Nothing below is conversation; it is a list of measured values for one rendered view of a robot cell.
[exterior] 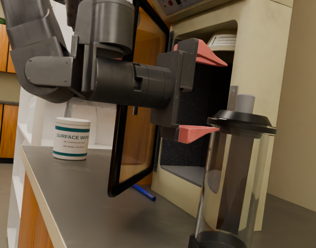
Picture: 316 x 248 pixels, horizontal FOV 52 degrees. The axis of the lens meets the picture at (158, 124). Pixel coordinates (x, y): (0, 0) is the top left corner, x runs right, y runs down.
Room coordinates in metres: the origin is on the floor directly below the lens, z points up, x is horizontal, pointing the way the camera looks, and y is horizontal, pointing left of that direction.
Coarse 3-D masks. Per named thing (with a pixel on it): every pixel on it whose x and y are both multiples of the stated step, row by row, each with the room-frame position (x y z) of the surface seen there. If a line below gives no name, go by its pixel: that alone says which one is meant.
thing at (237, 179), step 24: (216, 144) 0.49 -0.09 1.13; (240, 144) 0.47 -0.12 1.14; (264, 144) 0.48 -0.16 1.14; (216, 168) 0.48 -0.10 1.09; (240, 168) 0.47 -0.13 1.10; (216, 192) 0.48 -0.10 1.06; (240, 192) 0.47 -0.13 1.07; (216, 216) 0.48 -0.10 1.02; (240, 216) 0.47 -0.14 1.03; (216, 240) 0.47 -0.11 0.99; (240, 240) 0.47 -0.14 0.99
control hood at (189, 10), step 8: (152, 0) 0.87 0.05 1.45; (208, 0) 0.70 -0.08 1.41; (216, 0) 0.69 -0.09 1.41; (224, 0) 0.68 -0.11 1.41; (160, 8) 0.87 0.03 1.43; (184, 8) 0.79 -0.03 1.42; (192, 8) 0.77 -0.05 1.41; (200, 8) 0.75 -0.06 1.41; (208, 8) 0.75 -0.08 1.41; (160, 16) 0.89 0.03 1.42; (168, 16) 0.86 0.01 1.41; (176, 16) 0.84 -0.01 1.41; (184, 16) 0.83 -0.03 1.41
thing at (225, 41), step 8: (216, 32) 0.77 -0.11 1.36; (224, 32) 0.75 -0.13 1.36; (232, 32) 0.73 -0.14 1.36; (216, 40) 0.75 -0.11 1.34; (224, 40) 0.73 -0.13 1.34; (232, 40) 0.72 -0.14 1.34; (216, 48) 0.74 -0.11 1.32; (224, 48) 0.72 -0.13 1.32; (232, 48) 0.72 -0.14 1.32; (224, 56) 0.87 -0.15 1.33; (232, 56) 0.87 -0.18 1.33
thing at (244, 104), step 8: (240, 96) 0.51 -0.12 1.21; (248, 96) 0.50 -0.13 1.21; (240, 104) 0.51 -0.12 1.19; (248, 104) 0.50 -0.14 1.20; (224, 112) 0.50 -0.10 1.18; (232, 112) 0.49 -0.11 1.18; (240, 112) 0.48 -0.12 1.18; (248, 112) 0.50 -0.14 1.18; (240, 120) 0.47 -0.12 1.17; (248, 120) 0.47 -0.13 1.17; (256, 120) 0.48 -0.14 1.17; (264, 120) 0.48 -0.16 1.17
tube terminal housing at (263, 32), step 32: (256, 0) 0.63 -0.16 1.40; (288, 0) 0.67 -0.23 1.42; (192, 32) 0.82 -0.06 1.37; (256, 32) 0.64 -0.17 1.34; (288, 32) 0.68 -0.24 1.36; (256, 64) 0.64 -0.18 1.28; (256, 96) 0.65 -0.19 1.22; (160, 192) 0.86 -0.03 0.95; (192, 192) 0.73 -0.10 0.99; (256, 224) 0.67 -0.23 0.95
